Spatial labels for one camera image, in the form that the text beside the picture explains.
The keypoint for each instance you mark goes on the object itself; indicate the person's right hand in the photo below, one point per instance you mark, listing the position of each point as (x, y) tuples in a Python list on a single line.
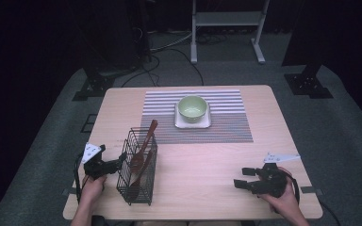
[(283, 202)]

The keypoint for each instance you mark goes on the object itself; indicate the grey tape piece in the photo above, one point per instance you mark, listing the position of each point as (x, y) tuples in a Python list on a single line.
[(311, 190), (67, 192)]

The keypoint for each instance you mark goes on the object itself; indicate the black floor frame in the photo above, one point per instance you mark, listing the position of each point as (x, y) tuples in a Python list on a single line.
[(89, 123)]

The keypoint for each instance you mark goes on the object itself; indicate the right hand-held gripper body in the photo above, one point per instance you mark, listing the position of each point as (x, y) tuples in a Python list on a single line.
[(271, 182)]

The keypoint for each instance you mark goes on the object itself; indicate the white metal stand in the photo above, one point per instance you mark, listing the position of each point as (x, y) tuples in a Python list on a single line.
[(227, 18)]

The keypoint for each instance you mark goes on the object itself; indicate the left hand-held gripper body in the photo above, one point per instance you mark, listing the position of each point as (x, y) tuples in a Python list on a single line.
[(97, 168)]

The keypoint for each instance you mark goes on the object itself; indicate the striped placemat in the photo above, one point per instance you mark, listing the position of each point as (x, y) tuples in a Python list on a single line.
[(226, 125)]

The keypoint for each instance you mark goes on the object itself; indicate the green bowl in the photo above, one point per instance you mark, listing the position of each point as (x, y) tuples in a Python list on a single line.
[(192, 108)]

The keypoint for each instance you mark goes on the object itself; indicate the black stand base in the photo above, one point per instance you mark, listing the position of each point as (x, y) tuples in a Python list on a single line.
[(308, 84), (92, 89)]

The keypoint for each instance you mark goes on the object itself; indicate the person's left hand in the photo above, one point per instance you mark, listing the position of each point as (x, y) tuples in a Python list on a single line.
[(92, 188)]

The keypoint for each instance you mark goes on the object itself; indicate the white square plate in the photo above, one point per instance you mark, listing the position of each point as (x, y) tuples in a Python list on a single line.
[(182, 124)]

